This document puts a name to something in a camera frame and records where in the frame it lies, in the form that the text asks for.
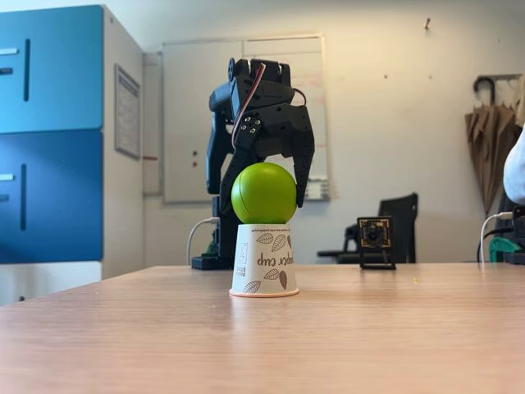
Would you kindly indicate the green ball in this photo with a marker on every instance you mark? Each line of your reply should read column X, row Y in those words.
column 264, row 193

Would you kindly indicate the black idle robot arm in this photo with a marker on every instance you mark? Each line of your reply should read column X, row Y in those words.
column 517, row 230

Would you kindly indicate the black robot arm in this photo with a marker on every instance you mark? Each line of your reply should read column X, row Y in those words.
column 217, row 123

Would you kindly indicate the white leaf-print paper cup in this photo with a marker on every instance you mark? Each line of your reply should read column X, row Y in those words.
column 264, row 262

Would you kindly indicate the whiteboard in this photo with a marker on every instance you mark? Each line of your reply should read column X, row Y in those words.
column 184, row 102

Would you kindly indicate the small black webcam on stand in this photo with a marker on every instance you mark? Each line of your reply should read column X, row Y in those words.
column 374, row 234

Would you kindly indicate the black chair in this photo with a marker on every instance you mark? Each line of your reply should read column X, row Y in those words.
column 398, row 221

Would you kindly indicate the framed notice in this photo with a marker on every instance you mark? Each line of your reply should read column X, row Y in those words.
column 127, row 111

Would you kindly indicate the green table clamp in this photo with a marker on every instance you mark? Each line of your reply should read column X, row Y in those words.
column 211, row 248
column 502, row 248

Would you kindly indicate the grey cabinet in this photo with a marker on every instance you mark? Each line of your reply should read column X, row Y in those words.
column 123, row 205

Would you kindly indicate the beige folded umbrella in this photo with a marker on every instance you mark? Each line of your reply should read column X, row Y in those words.
column 490, row 143

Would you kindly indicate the light blue cabinet door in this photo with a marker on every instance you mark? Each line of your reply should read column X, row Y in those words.
column 61, row 70

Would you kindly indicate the dark blue cabinet door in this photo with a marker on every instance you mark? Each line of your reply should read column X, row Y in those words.
column 61, row 197

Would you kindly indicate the white-sleeved person arm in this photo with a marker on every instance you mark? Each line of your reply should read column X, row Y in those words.
column 516, row 168

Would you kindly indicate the beige hanging cloth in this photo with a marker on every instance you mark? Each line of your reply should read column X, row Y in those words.
column 520, row 98

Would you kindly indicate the white wall poster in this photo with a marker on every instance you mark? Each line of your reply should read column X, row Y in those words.
column 151, row 115

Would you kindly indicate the metal wall hook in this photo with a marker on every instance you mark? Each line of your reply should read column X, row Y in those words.
column 427, row 23

